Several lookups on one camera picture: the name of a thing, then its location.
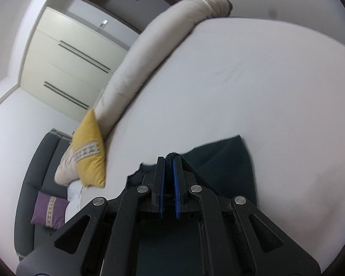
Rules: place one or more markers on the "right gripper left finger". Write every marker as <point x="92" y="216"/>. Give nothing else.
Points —
<point x="101" y="239"/>

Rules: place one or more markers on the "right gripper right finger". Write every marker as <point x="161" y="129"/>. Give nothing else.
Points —
<point x="236" y="237"/>

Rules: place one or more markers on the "dark green sweater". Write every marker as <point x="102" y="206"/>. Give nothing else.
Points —
<point x="172" y="241"/>

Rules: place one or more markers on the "white bed pillow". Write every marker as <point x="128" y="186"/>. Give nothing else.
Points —
<point x="74" y="190"/>

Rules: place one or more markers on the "purple patterned cushion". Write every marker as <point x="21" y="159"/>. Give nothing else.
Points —
<point x="49" y="211"/>

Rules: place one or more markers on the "grey upholstered headboard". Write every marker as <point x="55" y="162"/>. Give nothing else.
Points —
<point x="39" y="178"/>

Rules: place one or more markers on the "yellow patterned cushion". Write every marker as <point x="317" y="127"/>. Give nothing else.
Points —
<point x="89" y="153"/>

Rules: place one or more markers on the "light grey bed sheet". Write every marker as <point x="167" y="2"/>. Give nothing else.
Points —
<point x="279" y="86"/>

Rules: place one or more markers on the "cream wardrobe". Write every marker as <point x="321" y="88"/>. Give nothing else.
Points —
<point x="67" y="64"/>

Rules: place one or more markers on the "beige rolled duvet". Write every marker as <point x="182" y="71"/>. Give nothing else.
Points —
<point x="162" y="35"/>

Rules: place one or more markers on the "white wall switch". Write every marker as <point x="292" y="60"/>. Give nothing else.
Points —
<point x="103" y="24"/>

